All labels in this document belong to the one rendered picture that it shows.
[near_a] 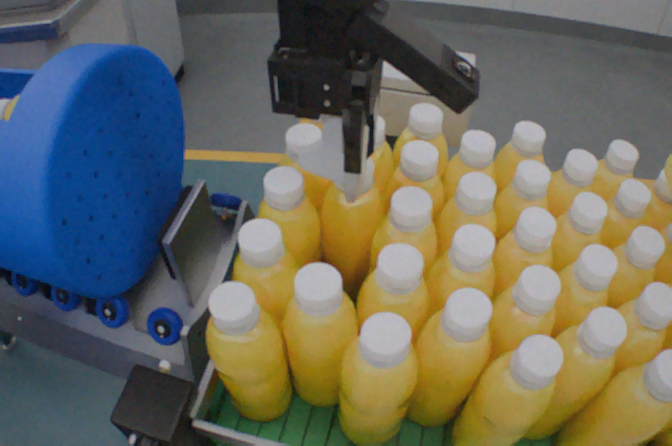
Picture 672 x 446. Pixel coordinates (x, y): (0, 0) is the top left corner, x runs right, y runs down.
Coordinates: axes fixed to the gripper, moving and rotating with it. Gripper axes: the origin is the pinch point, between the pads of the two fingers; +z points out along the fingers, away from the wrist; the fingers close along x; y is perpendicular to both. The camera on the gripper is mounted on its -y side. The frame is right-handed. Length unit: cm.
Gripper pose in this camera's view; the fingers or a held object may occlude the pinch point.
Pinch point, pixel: (364, 172)
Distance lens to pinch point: 49.0
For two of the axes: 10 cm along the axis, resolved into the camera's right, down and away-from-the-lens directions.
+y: -9.7, -1.5, 1.7
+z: 0.2, 6.9, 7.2
